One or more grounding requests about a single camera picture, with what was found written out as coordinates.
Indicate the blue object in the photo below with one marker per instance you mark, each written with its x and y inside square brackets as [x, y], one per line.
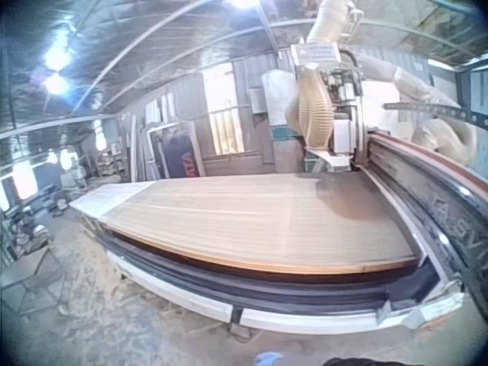
[269, 359]

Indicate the cluttered workshop machines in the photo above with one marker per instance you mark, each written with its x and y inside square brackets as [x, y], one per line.
[34, 194]

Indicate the perforated metal angle bar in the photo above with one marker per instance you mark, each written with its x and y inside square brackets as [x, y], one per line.
[438, 109]

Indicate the router spindle head unit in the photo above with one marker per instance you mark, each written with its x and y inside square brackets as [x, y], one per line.
[335, 99]

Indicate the white router machine bed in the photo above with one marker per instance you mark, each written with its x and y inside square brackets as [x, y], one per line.
[183, 280]

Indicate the leaning framed dark panel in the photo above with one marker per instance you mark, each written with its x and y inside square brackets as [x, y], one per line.
[176, 152]

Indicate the green machine base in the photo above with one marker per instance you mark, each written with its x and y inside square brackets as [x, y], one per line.
[284, 133]

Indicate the metal frame rack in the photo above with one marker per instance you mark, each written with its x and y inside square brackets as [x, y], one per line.
[34, 276]

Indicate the dark machine gantry beam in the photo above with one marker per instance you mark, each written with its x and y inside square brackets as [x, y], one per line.
[431, 190]

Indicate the black object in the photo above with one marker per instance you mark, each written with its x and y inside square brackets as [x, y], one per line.
[358, 362]

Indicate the stack of leaning wood boards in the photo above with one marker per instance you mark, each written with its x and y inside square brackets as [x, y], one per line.
[139, 148]

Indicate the large wooden board panel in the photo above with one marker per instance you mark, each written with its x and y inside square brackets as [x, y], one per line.
[244, 225]

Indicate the white dust collector bag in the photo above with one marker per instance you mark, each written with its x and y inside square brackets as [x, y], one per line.
[276, 99]

